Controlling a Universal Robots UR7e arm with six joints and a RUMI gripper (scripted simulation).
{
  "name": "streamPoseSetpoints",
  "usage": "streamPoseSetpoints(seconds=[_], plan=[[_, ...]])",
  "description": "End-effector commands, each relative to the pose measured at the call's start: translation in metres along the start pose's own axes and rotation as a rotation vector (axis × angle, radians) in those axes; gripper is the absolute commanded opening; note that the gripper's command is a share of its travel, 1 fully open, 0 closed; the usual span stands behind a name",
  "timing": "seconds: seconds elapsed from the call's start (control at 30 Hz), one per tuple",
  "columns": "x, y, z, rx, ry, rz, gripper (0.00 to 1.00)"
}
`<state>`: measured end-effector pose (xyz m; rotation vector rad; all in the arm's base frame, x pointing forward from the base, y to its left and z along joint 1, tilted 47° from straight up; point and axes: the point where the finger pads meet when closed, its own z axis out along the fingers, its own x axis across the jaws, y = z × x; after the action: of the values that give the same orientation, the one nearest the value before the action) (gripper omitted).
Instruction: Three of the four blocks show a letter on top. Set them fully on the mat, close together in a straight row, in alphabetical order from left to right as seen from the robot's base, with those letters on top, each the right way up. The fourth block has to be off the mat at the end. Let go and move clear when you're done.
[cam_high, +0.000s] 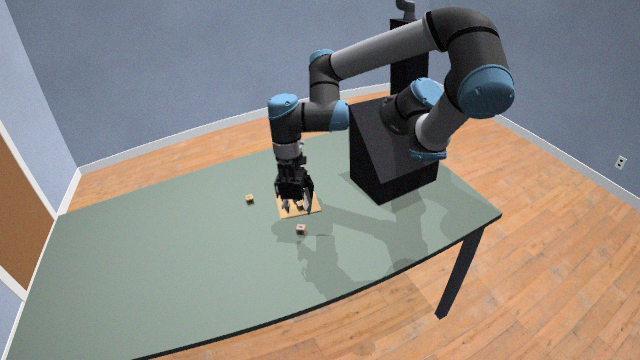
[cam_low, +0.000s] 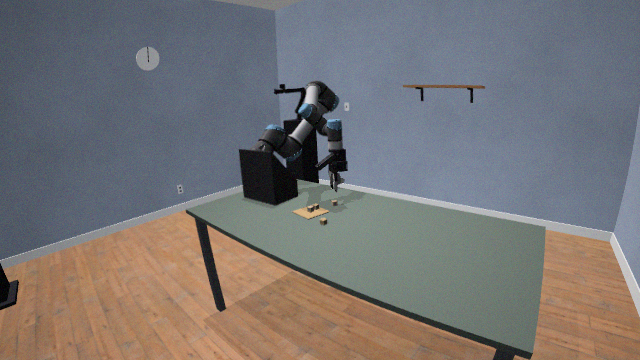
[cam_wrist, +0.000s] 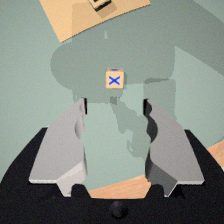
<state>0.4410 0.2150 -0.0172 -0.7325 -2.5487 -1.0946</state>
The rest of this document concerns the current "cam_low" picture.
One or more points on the beige flat mat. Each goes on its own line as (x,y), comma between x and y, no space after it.
(308,215)

